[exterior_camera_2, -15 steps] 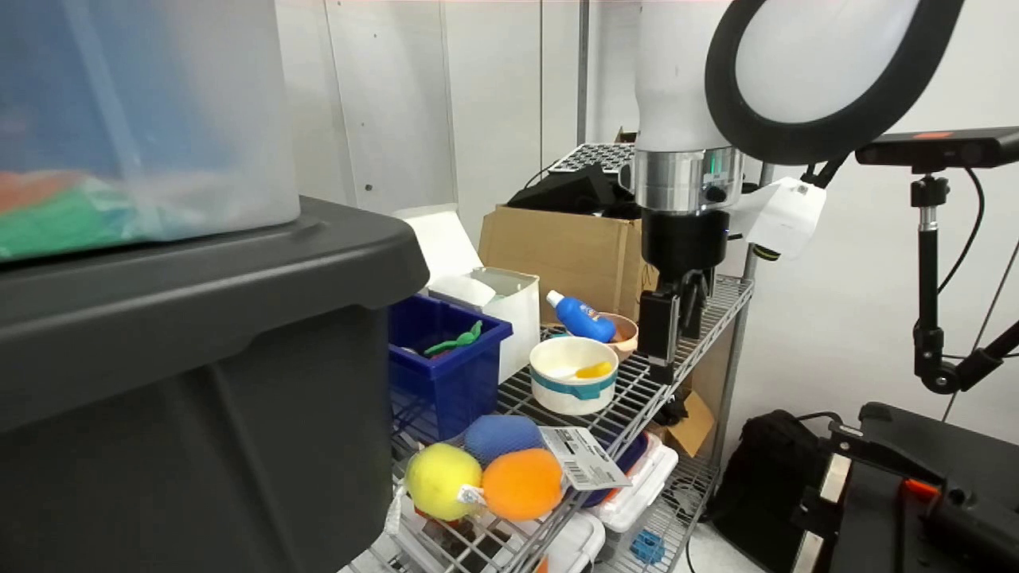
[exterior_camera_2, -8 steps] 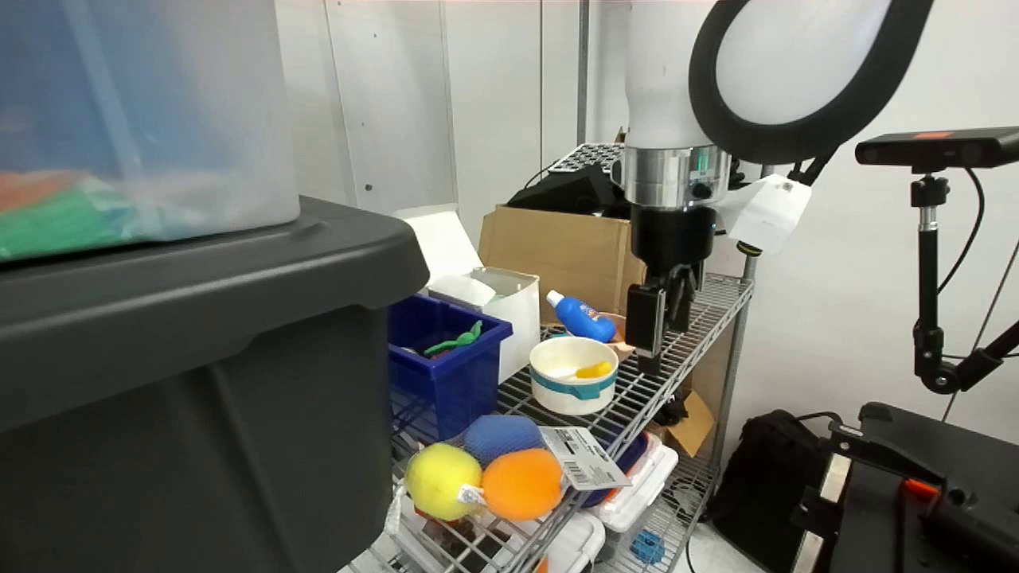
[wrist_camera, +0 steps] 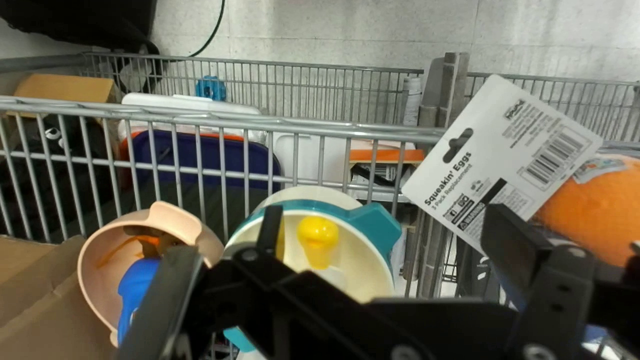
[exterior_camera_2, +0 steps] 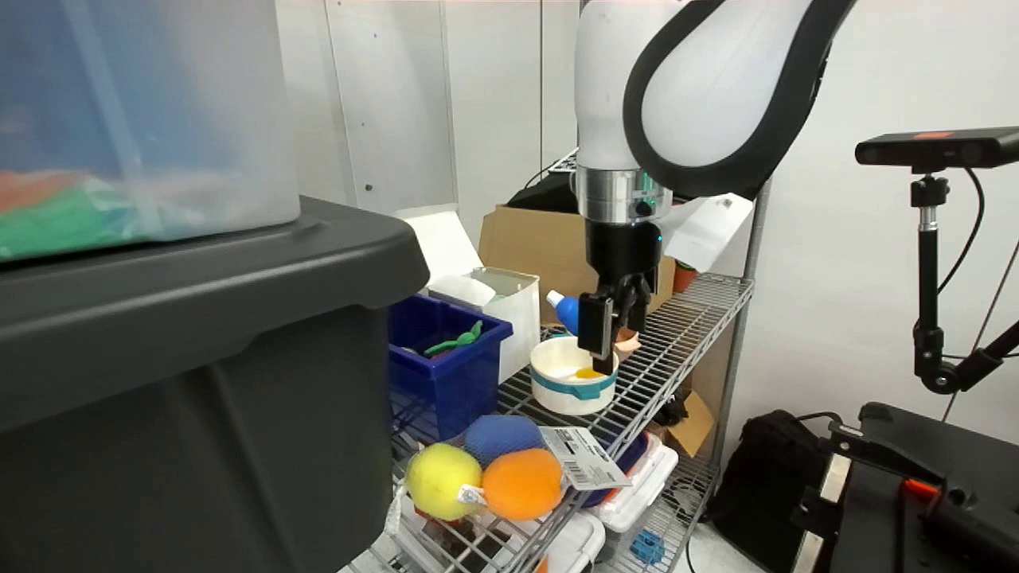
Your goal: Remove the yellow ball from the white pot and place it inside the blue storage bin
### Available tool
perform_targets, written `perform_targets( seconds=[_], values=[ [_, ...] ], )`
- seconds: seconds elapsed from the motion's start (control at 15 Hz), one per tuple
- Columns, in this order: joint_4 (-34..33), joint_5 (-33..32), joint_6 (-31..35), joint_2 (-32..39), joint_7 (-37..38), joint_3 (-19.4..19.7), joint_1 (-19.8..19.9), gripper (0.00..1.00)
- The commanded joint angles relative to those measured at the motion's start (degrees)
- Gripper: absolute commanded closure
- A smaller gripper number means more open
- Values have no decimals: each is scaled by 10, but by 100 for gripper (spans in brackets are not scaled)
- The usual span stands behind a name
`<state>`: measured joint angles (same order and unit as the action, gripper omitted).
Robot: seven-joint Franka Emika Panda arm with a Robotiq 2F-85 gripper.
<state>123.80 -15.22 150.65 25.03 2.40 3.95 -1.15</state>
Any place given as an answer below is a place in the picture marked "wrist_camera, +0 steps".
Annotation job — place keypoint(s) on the small yellow ball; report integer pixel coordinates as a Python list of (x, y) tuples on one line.
[(318, 232)]

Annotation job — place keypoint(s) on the brown cardboard box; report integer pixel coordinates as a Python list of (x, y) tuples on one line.
[(41, 307)]

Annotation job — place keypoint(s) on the orange plush ball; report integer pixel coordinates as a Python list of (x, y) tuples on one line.
[(593, 206)]

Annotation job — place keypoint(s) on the white pot teal band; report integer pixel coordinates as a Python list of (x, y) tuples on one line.
[(363, 266)]

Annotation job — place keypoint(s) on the blue container orange trim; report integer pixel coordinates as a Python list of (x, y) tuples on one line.
[(212, 153)]

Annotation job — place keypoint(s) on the pink bowl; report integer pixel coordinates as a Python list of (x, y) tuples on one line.
[(100, 266)]

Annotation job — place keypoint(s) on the blue bottle white cap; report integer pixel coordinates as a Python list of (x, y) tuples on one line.
[(137, 293)]

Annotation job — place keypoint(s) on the small open cardboard box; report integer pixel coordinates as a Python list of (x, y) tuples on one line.
[(66, 89)]

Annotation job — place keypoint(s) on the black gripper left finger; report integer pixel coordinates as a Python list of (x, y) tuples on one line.
[(173, 301)]

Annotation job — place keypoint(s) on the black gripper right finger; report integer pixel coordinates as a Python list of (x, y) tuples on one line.
[(552, 301)]

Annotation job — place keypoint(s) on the blue spool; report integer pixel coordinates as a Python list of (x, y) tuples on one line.
[(211, 89)]

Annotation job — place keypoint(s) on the white printed card tag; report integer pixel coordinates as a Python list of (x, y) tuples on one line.
[(506, 153)]

